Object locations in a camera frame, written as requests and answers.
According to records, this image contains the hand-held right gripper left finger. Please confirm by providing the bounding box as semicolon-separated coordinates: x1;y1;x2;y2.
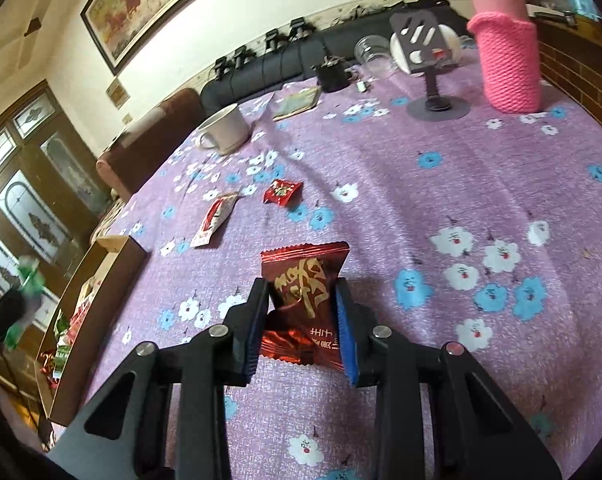
48;277;270;480

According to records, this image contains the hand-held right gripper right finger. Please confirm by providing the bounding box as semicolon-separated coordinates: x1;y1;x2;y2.
333;280;564;480

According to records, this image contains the green snack packet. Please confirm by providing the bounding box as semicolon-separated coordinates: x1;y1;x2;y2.
54;310;72;343
3;254;48;353

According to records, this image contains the red foil snack packet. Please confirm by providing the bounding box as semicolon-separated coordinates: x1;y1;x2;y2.
38;350;62;387

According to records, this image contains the dark red snack packet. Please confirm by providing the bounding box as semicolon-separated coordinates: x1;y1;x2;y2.
260;241;350;372

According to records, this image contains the red white snack packet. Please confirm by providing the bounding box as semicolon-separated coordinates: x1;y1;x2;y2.
73;284;94;319

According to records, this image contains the shallow cardboard box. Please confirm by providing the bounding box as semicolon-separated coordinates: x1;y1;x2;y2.
33;235;149;427

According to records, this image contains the wooden glass door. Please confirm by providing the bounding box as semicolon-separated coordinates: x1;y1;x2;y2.
0;80;116;341

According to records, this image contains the red white sachet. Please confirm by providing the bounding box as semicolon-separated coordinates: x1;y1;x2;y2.
190;192;239;248

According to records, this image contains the leaf print sofa cover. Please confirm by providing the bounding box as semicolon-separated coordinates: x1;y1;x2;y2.
92;199;128;242

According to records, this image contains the small red snack packet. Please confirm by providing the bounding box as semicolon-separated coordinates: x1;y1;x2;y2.
263;178;303;207

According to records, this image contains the purple floral tablecloth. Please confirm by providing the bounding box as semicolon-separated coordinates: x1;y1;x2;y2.
46;35;602;480

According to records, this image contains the white mug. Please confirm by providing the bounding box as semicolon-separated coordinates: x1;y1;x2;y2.
195;103;252;155

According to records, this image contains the brown fabric sofa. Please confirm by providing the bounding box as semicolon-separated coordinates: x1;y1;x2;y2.
96;87;204;201

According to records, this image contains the green booklet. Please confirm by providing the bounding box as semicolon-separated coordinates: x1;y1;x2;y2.
272;86;322;122

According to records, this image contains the black cup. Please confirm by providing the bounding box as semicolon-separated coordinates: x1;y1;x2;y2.
315;57;354;93

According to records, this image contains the black leather sofa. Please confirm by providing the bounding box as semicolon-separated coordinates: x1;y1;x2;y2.
201;0;476;111

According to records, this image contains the clear glass cup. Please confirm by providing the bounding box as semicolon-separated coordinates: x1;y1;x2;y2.
353;35;396;78

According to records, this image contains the grey phone stand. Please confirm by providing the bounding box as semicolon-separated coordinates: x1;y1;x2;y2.
388;10;472;122

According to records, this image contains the white round container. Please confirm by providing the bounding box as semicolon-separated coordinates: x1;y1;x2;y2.
390;25;462;70

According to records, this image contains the pink knitted bottle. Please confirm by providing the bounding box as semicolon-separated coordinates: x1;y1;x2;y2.
466;0;542;113

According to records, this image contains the framed wall painting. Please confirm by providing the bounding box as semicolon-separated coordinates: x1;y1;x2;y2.
81;0;262;76

